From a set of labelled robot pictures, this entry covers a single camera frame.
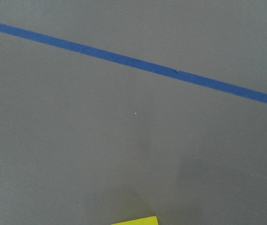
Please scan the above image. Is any brown paper table cover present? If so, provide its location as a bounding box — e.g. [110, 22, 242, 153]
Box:
[0, 0, 267, 225]

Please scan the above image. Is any yellow block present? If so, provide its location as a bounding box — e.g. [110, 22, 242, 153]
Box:
[112, 216, 159, 225]

